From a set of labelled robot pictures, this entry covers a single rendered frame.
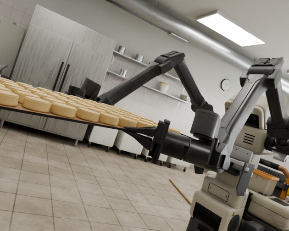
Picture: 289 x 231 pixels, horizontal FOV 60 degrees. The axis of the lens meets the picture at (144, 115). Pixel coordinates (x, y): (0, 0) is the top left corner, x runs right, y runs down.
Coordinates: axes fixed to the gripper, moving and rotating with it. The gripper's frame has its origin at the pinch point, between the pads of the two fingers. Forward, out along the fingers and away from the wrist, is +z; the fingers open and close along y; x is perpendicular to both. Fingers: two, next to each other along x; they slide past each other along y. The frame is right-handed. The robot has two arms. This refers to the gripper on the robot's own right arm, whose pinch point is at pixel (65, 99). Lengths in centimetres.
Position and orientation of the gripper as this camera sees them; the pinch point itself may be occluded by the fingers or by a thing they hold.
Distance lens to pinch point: 92.4
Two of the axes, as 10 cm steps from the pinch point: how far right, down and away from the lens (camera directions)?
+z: -0.8, 0.2, -10.0
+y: 3.1, -9.5, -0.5
